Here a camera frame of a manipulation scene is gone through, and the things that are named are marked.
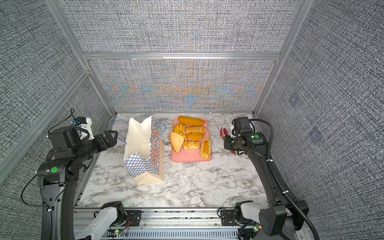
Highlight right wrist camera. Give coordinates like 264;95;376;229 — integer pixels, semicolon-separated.
232;117;253;136

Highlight long braided pastry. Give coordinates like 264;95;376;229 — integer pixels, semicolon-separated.
200;138;212;160

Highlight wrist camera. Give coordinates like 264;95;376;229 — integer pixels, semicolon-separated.
232;117;253;136
72;117;94;140

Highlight pink plastic tray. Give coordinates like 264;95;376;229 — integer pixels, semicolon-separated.
171;118;213;163

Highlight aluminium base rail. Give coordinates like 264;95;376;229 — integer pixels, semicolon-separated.
68;207;313;240

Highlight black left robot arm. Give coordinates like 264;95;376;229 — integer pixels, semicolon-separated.
37;126;118;240

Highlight ridged golden bread roll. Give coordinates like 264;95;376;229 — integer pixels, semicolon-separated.
186;126;206;135

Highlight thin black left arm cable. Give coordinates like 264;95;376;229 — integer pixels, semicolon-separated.
20;173;50;209

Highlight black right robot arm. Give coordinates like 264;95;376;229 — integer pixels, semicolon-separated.
224;117;319;240

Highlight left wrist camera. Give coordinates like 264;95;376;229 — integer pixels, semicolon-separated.
72;117;94;140

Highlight triangular tan bread slice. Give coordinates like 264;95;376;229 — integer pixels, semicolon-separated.
170;132;185;153

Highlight red kitchen tongs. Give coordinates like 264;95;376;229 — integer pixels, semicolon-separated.
220;128;237;155

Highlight checkered paper bag blue handles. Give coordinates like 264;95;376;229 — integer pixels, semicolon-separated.
115;116;167;185

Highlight small ridged yellow bun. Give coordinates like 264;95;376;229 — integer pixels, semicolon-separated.
173;123;186;133

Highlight square glazed pastry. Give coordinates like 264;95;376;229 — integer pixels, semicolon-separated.
183;141;200;151

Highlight long oval bread loaf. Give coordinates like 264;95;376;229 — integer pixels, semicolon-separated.
178;116;205;127

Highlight oval golden bread bun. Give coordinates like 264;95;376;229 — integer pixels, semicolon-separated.
187;133;204;141

